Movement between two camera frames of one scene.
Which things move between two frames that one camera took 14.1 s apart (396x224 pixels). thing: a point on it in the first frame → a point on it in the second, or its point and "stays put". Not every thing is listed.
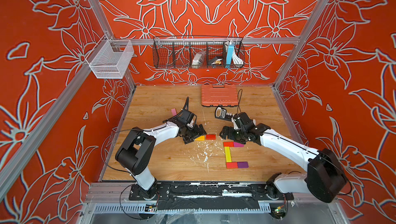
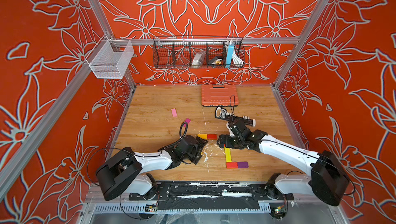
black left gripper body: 193,133 → 196,150
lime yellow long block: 228,155 stays put
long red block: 231,165 stays put
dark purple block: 242,164 stays put
